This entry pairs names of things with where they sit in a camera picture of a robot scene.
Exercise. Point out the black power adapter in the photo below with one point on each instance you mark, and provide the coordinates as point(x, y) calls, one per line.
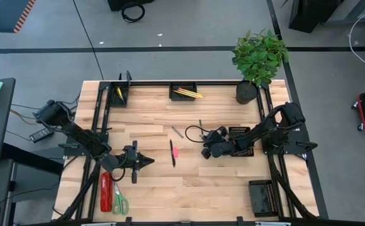
point(41, 135)

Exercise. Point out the black side desk base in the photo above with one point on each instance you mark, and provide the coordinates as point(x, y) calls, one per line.
point(31, 158)

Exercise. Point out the black frame bracket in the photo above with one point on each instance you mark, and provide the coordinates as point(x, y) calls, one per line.
point(128, 76)

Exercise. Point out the red stapler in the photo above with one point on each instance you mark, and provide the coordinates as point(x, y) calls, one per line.
point(106, 191)

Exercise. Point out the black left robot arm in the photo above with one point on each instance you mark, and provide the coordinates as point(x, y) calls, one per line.
point(81, 137)

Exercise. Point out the orange yellow pencil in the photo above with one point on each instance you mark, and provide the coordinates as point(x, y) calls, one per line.
point(185, 94)

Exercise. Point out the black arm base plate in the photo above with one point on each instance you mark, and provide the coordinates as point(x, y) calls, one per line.
point(72, 152)
point(296, 138)

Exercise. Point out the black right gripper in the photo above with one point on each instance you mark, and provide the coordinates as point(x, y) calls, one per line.
point(215, 142)

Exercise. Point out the black mesh bin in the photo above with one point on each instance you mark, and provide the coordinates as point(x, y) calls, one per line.
point(259, 197)
point(238, 129)
point(183, 84)
point(113, 102)

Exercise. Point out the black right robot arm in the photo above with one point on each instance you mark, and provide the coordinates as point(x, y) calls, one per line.
point(257, 132)

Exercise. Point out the black aluminium table frame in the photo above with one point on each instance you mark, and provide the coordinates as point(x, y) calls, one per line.
point(216, 83)

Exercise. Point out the grey metal beam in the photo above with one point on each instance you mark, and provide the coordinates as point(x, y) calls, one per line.
point(355, 12)

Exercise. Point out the potted green plant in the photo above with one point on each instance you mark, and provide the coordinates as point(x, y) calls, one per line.
point(257, 56)

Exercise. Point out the light grey metal bracket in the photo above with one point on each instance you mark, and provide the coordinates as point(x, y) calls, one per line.
point(99, 224)
point(273, 224)

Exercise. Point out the black floor cabinet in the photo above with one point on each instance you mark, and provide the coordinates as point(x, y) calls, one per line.
point(308, 15)

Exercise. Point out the black equipment box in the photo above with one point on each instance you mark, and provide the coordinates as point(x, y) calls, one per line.
point(119, 3)

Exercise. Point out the black pen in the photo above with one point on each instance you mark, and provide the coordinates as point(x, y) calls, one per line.
point(172, 153)

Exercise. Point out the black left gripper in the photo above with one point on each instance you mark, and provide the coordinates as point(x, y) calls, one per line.
point(133, 161)

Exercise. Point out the black frame clamp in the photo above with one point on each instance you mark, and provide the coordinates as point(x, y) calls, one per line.
point(240, 220)
point(128, 220)

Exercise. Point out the pink eraser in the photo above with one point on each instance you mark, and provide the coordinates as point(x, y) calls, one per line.
point(175, 152)

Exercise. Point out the dark ramp orange striped edge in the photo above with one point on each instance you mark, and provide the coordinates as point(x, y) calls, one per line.
point(6, 19)

